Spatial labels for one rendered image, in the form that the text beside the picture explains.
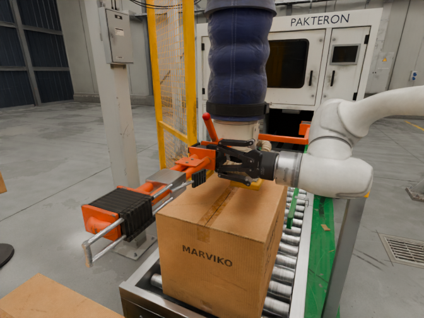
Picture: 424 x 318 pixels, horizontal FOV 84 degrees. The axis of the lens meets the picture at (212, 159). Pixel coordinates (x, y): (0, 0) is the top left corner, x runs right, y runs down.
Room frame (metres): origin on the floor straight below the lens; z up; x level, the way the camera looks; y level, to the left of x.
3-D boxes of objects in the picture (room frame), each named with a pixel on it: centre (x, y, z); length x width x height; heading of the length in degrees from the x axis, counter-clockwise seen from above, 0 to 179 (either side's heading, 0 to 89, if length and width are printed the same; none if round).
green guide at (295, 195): (1.87, -0.81, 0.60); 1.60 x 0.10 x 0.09; 156
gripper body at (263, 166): (0.59, -0.13, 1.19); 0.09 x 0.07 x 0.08; 66
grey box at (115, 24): (1.64, 0.59, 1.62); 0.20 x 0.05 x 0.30; 156
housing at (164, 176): (0.47, 0.10, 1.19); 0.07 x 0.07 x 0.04; 66
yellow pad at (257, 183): (0.86, -0.18, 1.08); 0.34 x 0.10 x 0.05; 156
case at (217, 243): (0.93, -0.10, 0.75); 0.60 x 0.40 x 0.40; 156
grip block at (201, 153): (0.67, 0.01, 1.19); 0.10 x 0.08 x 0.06; 66
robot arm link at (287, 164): (0.56, -0.19, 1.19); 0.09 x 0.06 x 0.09; 156
